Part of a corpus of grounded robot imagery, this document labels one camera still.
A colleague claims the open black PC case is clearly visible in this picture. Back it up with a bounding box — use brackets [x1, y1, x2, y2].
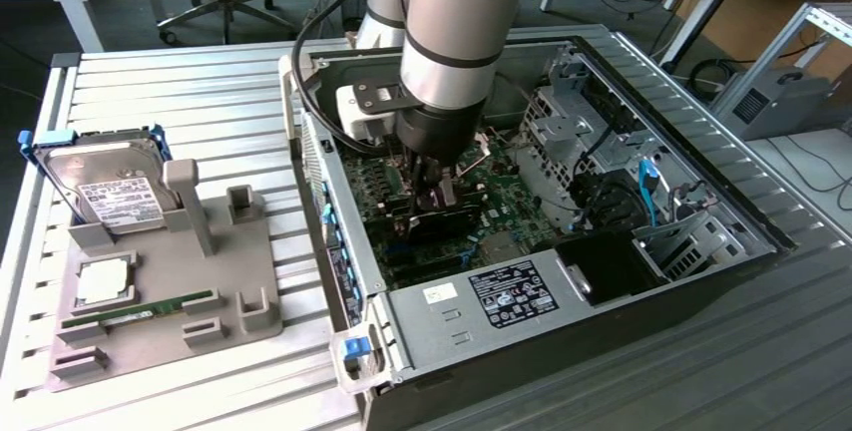
[278, 34, 800, 431]

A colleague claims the black wire bundle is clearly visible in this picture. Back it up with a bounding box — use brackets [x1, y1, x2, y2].
[567, 171, 648, 232]

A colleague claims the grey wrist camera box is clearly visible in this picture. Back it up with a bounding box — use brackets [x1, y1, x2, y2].
[335, 81, 419, 143]

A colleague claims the green motherboard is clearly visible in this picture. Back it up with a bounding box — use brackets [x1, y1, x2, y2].
[338, 121, 571, 292]

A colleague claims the hard disk in blue carrier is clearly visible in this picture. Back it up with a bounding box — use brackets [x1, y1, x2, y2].
[14, 123, 187, 237]

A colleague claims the silver CPU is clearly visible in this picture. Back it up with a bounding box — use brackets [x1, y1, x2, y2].
[74, 259, 134, 306]

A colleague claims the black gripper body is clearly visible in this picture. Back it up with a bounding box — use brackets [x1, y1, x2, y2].
[396, 105, 483, 162]

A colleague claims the black plastic fan shroud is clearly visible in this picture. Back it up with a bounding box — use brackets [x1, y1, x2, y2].
[551, 229, 668, 308]

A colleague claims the silver disk bay bracket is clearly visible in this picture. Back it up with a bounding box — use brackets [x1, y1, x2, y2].
[630, 210, 758, 285]

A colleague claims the coiled black cable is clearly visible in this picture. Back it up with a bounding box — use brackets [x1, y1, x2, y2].
[688, 59, 744, 99]

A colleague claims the graphics card with metal bracket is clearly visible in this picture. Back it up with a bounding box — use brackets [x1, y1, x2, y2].
[398, 201, 482, 248]

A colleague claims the silver chipset heatsink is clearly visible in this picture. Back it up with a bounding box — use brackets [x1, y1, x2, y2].
[479, 233, 526, 261]

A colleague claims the metal socket cover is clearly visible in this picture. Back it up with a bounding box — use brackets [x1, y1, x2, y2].
[455, 126, 499, 177]

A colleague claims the thick black camera cable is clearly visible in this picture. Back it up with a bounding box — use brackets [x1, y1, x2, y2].
[295, 0, 403, 157]

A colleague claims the grey plastic parts rack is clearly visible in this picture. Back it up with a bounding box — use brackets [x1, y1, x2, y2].
[47, 159, 287, 396]

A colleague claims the blue case latch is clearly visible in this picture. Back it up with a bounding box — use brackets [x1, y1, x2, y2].
[338, 335, 374, 363]

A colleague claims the blue wire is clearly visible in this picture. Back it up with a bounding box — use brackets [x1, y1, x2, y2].
[636, 158, 662, 228]

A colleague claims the grey power supply with label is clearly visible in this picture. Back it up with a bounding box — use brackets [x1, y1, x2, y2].
[384, 249, 594, 375]

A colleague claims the grey tower with handle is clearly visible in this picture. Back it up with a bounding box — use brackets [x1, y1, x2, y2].
[730, 66, 852, 142]

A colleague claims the aluminium profile frame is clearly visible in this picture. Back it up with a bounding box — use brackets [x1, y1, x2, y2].
[710, 1, 852, 116]

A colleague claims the black tripod pole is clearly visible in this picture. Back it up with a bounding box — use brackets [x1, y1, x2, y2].
[660, 0, 762, 76]

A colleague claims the green RAM stick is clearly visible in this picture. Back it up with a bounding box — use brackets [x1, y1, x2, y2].
[63, 289, 216, 332]

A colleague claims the office chair base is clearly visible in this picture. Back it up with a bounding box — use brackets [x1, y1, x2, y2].
[156, 0, 300, 47]

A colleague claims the silver metal drive cage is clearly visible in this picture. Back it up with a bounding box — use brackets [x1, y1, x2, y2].
[516, 84, 667, 213]

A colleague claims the blue expansion slot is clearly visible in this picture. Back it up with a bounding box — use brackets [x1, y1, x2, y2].
[380, 235, 475, 256]

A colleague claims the black expansion slot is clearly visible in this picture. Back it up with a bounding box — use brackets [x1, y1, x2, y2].
[390, 252, 467, 275]
[392, 266, 470, 288]

